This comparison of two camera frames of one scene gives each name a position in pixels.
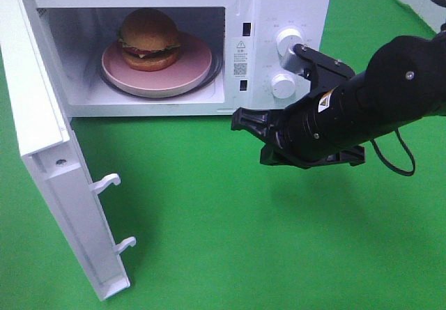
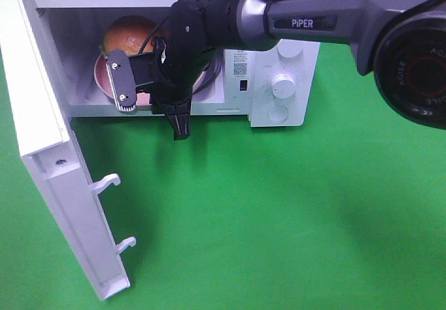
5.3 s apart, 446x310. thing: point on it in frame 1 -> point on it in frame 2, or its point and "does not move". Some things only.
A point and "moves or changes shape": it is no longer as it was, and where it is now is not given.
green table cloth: [217, 229] does not move
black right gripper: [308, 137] -> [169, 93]
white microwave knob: [283, 86] does not move
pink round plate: [193, 63] moves or changes shape
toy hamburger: [149, 40] moves or changes shape
